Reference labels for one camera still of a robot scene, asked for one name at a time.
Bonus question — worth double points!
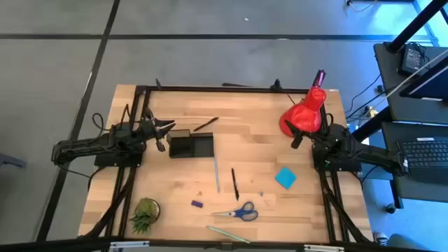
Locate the black aluminium table frame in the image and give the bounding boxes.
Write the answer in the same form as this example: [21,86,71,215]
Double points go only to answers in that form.
[82,83,375,246]

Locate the black pen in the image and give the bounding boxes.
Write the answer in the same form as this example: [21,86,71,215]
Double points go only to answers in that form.
[230,167,240,202]

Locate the black desk monitor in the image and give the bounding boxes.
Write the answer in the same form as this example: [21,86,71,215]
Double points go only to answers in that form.
[398,55,448,103]

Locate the silver frame bracket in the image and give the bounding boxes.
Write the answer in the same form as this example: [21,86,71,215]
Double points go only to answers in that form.
[110,240,151,250]
[303,244,346,252]

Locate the grey chair leg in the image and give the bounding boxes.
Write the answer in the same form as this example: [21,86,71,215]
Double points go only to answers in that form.
[0,153,28,169]

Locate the black mesh desk organizer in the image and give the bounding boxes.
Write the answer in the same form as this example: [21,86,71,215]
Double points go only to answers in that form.
[166,129,215,159]

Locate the grey-blue pen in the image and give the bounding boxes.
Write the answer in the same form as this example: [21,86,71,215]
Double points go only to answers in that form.
[213,157,221,193]

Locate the blue handled scissors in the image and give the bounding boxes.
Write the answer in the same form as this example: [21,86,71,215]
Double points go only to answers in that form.
[211,201,259,223]

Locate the red desk lamp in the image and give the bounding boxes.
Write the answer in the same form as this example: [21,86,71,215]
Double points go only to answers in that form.
[279,69,328,139]

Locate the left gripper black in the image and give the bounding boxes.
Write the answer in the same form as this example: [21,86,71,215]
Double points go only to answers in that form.
[139,107,177,153]

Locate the light green pencil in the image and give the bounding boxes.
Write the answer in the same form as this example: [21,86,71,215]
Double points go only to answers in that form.
[206,225,251,244]

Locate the dark grey side desk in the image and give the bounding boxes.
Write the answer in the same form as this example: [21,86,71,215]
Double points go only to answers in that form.
[380,120,448,204]
[373,41,448,125]

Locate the teal sticky note pad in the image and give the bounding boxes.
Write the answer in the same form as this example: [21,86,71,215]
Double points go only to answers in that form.
[274,167,298,190]

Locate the black power adapter box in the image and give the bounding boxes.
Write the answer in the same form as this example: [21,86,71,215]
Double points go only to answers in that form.
[400,43,427,76]

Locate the potted green succulent plant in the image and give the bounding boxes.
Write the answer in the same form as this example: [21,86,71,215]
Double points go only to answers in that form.
[128,197,162,236]

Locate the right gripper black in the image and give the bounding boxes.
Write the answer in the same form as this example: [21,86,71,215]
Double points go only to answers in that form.
[284,120,321,151]

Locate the dark brown pen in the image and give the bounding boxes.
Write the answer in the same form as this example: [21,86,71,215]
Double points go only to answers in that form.
[192,117,220,132]

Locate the black computer keyboard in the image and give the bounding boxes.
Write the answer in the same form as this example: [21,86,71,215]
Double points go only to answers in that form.
[396,136,448,186]

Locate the black vertical post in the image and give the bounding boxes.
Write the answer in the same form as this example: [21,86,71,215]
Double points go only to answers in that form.
[387,0,448,54]

